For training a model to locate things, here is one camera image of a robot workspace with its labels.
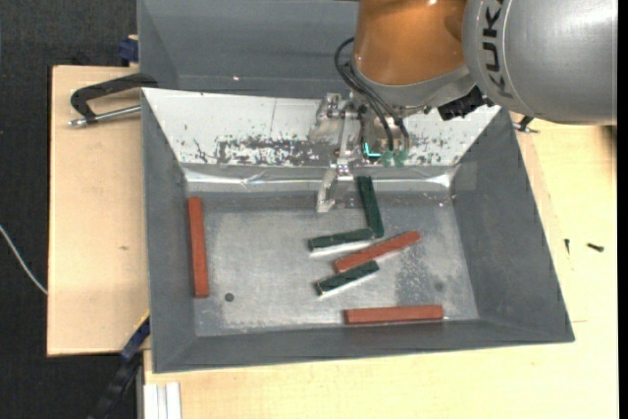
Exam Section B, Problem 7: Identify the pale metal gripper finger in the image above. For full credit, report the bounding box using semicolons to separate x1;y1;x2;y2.
316;162;353;214

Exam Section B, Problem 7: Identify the dark green flat block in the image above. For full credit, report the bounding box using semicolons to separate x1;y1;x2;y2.
355;175;386;239
313;259;382;300
306;227;377;259

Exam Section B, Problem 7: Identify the red-brown flat block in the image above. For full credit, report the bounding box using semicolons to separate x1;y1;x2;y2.
332;230;422;275
342;303;445;327
187;195;211;299

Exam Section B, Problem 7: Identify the grey metal bin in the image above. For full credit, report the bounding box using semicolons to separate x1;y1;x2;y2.
135;0;576;374

